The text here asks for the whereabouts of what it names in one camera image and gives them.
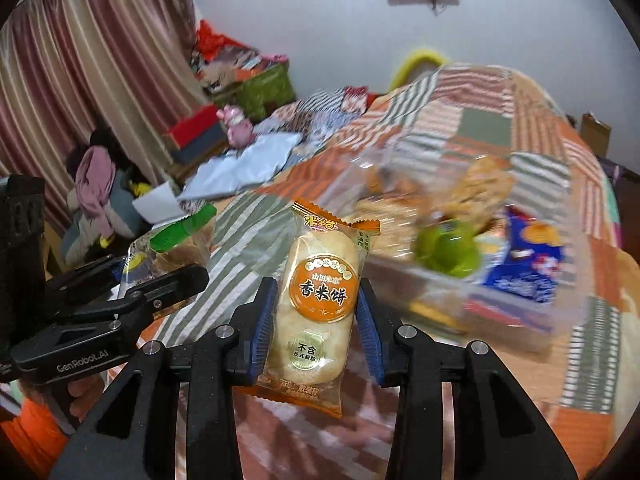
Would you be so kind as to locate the green storage box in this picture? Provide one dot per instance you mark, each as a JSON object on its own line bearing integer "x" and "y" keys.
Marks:
{"x": 260, "y": 92}

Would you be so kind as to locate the pink plush toy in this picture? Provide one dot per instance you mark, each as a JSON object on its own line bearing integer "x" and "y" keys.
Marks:
{"x": 237, "y": 127}

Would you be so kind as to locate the red plastic bag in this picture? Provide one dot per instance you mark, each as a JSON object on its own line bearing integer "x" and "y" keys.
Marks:
{"x": 212, "y": 40}

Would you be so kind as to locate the yellow plush cushion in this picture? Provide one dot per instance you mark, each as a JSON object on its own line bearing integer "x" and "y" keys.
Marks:
{"x": 415, "y": 62}

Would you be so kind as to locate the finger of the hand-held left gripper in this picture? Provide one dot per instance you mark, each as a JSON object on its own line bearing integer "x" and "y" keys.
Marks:
{"x": 85, "y": 277}
{"x": 170, "y": 282}

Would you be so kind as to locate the nut brittle packet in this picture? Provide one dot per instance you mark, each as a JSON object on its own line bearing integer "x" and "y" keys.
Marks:
{"x": 480, "y": 190}

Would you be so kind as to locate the patterned red white cloth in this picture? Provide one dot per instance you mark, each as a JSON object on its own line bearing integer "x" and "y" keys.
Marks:
{"x": 310, "y": 110}

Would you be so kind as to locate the red flat box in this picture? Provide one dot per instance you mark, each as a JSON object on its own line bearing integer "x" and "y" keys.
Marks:
{"x": 195, "y": 127}

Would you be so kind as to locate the white plastic bag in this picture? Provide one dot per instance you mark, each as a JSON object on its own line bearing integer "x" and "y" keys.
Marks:
{"x": 240, "y": 165}

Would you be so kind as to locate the person's left hand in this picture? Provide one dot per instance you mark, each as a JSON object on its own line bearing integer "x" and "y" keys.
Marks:
{"x": 85, "y": 392}

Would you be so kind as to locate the green translucent sphere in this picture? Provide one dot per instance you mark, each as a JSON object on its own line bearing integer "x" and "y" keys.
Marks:
{"x": 445, "y": 252}

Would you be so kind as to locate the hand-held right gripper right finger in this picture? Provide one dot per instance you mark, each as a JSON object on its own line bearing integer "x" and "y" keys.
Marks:
{"x": 367, "y": 330}

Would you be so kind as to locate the bread packet with green label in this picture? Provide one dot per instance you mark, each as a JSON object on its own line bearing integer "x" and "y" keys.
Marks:
{"x": 170, "y": 255}

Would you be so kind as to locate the clear plastic container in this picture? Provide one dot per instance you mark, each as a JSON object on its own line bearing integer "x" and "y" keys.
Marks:
{"x": 500, "y": 332}

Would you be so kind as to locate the striped pink curtain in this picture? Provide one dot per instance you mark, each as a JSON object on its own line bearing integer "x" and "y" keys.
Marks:
{"x": 100, "y": 60}

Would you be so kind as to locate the patchwork blanket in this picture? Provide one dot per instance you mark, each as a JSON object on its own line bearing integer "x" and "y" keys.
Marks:
{"x": 475, "y": 125}

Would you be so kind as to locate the blue chip packet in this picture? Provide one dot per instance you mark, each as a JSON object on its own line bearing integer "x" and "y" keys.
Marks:
{"x": 525, "y": 260}

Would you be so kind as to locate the orange rice cracker packet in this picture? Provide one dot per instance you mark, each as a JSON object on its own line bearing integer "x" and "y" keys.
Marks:
{"x": 320, "y": 285}

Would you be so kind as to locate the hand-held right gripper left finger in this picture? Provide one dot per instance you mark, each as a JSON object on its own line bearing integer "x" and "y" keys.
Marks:
{"x": 265, "y": 325}

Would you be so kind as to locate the cardboard box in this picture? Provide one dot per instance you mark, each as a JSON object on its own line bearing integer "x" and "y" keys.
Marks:
{"x": 595, "y": 135}

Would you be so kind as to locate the white paper box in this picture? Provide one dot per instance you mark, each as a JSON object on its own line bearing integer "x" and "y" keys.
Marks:
{"x": 155, "y": 205}

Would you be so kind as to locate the pile of clothes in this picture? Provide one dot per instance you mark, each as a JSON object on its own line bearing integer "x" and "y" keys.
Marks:
{"x": 97, "y": 195}

